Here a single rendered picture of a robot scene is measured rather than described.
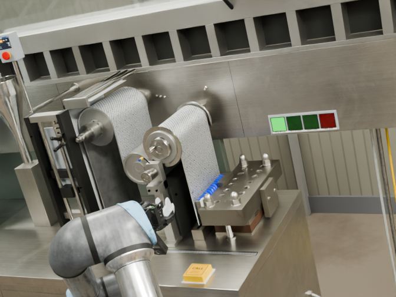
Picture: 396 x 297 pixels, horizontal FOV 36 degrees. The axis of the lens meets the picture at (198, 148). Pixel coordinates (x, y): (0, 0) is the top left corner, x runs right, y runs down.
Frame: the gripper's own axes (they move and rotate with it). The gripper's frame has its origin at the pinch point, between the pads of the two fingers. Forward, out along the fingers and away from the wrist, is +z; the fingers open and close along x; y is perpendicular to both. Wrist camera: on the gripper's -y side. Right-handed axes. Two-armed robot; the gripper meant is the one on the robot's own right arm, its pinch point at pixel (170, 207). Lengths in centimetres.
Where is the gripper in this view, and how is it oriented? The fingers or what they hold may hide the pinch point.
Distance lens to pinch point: 201.0
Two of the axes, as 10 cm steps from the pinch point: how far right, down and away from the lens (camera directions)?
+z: 4.1, -3.9, 8.2
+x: -8.8, 0.5, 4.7
